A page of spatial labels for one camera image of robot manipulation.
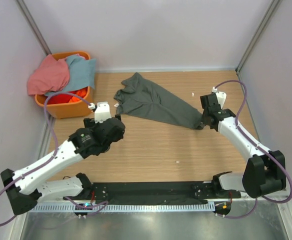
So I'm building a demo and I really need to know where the slotted cable duct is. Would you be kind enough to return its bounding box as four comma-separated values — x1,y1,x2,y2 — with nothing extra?
30,202,215,213

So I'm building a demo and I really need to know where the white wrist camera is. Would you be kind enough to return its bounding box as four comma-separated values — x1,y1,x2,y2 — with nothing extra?
211,86,227,108
88,101,112,124

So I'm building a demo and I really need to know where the pink t shirt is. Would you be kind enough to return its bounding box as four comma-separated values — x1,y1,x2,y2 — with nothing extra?
26,54,70,96

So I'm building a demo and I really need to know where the red orange t shirt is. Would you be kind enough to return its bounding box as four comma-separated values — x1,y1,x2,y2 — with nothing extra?
47,87,88,105

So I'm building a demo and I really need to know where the light blue t shirt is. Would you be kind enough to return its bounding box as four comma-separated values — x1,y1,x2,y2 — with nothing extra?
44,53,96,97

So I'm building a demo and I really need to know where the dark grey t shirt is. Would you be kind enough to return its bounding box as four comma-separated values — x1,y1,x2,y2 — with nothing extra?
114,72,205,130

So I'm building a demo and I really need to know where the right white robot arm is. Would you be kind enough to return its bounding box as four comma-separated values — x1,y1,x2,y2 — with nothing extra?
200,92,287,198

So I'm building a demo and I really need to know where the orange plastic tub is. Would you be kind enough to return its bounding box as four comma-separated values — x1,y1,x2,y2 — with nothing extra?
33,51,93,119

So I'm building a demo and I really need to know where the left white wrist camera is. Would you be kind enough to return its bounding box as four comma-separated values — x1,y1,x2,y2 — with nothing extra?
88,101,112,124

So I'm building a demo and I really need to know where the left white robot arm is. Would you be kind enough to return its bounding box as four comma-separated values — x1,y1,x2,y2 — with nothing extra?
0,114,125,215

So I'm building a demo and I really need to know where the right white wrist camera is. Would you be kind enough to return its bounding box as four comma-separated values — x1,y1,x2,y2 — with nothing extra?
211,86,227,108

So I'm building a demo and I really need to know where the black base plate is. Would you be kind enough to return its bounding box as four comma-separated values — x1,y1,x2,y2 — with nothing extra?
71,181,241,206

